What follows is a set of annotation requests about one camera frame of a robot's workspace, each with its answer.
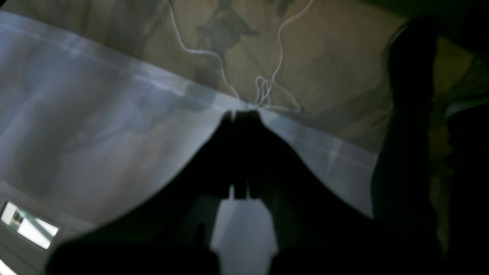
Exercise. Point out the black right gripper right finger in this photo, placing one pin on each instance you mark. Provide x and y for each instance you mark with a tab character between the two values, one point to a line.
318	232

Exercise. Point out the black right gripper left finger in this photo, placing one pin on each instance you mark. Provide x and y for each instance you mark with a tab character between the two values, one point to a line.
161	236

